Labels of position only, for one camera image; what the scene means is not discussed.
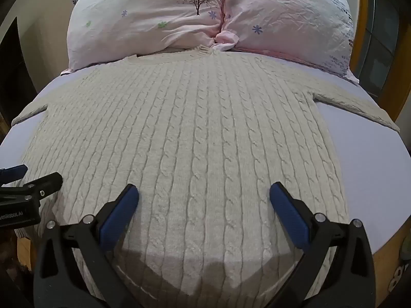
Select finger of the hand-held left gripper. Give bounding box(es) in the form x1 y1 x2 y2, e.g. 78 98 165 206
0 165 29 187
13 172 63 210

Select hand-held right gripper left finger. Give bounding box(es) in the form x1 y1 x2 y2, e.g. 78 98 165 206
33 184 144 308

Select cream cable-knit sweater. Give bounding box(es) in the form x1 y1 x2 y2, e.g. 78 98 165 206
11 45 400 300

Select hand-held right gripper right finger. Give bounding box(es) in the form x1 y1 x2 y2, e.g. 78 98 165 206
269 182 376 308

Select pink floral pillow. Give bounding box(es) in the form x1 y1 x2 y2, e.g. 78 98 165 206
61 0 240 75
213 0 359 84

